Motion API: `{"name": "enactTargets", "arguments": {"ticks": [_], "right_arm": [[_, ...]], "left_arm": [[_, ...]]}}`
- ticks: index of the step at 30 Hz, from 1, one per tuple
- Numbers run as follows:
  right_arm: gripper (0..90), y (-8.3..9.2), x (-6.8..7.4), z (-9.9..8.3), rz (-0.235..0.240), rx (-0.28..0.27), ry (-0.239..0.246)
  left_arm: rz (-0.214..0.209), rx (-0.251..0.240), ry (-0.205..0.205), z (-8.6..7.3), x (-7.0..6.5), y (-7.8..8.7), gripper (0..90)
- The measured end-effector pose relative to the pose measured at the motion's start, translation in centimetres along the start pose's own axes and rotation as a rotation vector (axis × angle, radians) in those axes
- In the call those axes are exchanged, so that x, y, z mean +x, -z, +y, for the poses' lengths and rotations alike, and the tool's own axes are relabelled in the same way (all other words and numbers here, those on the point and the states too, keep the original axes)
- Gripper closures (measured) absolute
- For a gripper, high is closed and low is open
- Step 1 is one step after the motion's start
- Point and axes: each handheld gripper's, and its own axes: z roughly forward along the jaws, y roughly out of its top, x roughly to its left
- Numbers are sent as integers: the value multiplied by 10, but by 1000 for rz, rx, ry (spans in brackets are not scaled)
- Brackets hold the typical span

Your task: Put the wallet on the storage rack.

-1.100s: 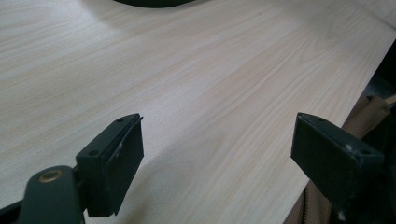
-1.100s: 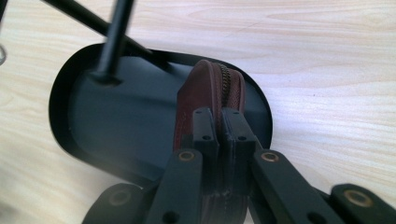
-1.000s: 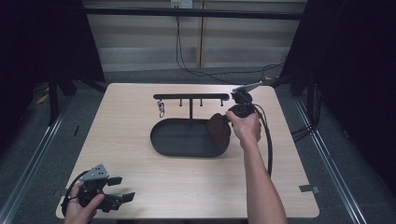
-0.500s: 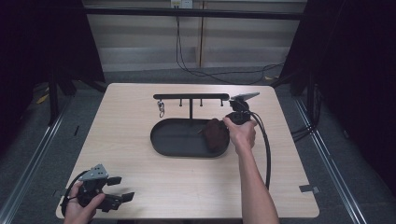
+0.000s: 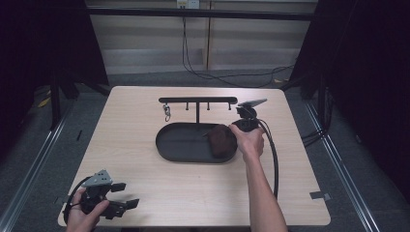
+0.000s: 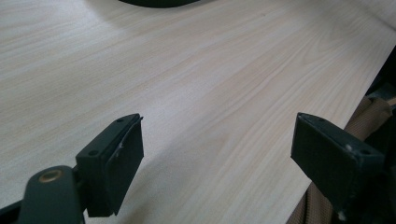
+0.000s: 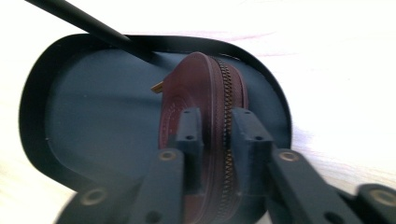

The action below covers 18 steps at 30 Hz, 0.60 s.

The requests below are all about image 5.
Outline brown leather pouch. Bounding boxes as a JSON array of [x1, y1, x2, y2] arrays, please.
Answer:
[[202, 124, 239, 160]]

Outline dark curtain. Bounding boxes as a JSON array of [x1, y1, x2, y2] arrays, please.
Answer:
[[0, 0, 110, 159], [289, 0, 410, 202]]

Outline metal floor rail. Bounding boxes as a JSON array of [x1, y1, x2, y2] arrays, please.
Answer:
[[0, 96, 76, 232], [304, 99, 383, 232]]

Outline hand-held gripper black cable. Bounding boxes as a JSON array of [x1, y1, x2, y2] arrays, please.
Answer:
[[62, 175, 93, 226], [257, 118, 280, 199]]

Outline grey tape strip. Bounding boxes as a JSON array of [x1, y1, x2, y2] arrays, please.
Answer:
[[308, 190, 332, 201]]

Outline left hand-held gripper black cable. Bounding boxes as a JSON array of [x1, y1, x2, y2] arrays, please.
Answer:
[[62, 175, 93, 226]]

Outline right hand-held gripper black cable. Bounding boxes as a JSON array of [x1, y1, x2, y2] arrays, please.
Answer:
[[257, 118, 280, 199]]

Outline black tray with hook rack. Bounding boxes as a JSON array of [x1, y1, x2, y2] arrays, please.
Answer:
[[155, 96, 239, 164]]

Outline white wall socket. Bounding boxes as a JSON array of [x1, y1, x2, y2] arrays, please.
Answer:
[[176, 0, 201, 10]]

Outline black horizontal frame bar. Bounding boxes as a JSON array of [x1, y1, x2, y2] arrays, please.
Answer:
[[86, 7, 319, 22]]

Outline person's left hand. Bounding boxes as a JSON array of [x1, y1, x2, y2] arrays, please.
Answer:
[[65, 188, 111, 232]]

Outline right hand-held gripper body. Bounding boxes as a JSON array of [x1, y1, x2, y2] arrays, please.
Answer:
[[231, 98, 269, 133]]

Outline black wall cable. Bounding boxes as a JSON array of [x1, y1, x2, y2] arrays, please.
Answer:
[[181, 15, 296, 89]]

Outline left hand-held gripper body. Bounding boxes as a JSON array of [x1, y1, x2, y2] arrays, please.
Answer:
[[78, 169, 129, 220]]

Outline black metal stand leg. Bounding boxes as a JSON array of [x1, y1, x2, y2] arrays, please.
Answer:
[[48, 72, 63, 131]]

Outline black floor cables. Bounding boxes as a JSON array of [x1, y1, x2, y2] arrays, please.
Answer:
[[300, 86, 335, 149]]

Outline person's right hand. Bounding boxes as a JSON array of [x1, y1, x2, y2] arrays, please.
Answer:
[[228, 123, 266, 163]]

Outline silver carabiner keyring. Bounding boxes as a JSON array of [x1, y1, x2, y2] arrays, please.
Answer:
[[162, 102, 172, 123]]

